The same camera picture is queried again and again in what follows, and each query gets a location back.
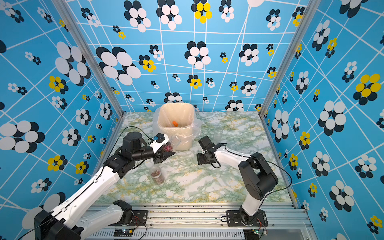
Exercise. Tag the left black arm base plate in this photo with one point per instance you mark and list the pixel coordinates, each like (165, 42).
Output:
(137, 218)

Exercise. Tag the green circuit board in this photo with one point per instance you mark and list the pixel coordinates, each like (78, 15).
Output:
(251, 235)
(119, 233)

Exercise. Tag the cream plastic trash bin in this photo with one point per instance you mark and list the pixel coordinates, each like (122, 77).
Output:
(176, 124)

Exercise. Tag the left aluminium corner post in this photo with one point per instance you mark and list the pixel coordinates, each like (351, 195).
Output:
(80, 40)

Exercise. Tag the tall clear tea jar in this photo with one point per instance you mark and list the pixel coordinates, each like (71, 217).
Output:
(218, 133)

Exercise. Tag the clear plastic bin liner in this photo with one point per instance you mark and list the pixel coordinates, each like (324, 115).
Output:
(168, 126)

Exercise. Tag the aluminium corner post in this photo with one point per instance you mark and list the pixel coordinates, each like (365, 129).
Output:
(288, 57)
(80, 40)

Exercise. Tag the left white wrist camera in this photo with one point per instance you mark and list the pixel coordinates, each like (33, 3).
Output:
(158, 141)

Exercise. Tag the left green circuit board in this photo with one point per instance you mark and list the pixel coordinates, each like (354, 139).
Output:
(119, 233)

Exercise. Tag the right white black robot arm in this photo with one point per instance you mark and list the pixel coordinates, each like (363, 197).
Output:
(258, 177)

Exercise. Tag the right aluminium corner post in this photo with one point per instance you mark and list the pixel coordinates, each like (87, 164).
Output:
(288, 57)

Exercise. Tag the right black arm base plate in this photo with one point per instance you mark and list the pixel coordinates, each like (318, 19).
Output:
(242, 219)

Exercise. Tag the left clear tea jar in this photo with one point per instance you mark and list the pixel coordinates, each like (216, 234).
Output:
(157, 175)

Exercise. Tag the right green circuit board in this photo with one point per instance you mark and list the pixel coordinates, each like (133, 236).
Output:
(251, 235)

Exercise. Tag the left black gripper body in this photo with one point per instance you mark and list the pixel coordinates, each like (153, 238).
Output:
(147, 153)

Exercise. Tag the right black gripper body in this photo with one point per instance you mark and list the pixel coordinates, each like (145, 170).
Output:
(202, 158)

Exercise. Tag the small tea jar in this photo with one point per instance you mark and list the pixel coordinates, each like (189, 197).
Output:
(172, 144)

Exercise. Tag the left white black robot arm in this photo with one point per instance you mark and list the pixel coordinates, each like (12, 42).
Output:
(67, 221)

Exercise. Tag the aluminium front rail frame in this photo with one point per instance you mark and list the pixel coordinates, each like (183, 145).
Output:
(203, 222)

